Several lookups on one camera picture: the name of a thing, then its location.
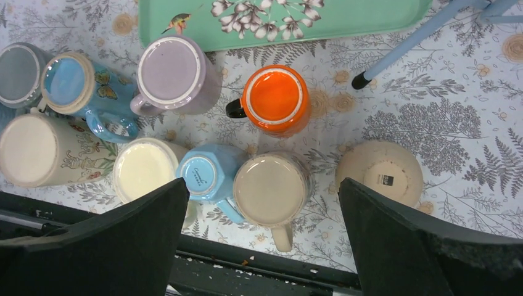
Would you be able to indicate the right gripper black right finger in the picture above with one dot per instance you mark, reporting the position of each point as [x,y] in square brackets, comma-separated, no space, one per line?
[399,250]

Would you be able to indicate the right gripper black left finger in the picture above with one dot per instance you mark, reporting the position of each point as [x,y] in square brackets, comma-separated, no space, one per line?
[126,251]

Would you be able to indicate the round beige glazed mug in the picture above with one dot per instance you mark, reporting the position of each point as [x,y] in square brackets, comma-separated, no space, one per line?
[384,167]

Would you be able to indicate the beige seahorse print mug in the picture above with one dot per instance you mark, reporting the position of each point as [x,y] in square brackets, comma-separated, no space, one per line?
[270,190]

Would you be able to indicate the orange mug with black handle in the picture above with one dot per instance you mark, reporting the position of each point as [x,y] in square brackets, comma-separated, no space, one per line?
[276,100]

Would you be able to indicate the light blue faceted mug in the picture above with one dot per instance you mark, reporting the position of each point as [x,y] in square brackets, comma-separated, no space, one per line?
[209,171]

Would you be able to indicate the beige cartoon print mug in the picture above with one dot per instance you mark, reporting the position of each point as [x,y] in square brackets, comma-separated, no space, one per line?
[38,150]

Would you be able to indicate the blue butterfly mug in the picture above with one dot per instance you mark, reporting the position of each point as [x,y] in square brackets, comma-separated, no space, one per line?
[72,84]

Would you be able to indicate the lilac mug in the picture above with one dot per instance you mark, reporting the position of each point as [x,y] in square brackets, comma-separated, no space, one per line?
[174,74]

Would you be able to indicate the grey mug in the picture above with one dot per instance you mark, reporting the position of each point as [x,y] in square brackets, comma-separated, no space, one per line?
[22,65]

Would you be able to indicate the green floral bird tray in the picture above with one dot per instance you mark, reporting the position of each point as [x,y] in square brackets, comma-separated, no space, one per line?
[223,25]

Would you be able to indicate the light blue tripod stand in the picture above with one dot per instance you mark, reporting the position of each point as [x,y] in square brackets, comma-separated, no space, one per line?
[491,12]

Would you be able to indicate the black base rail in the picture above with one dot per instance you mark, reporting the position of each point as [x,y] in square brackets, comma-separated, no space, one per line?
[200,267]

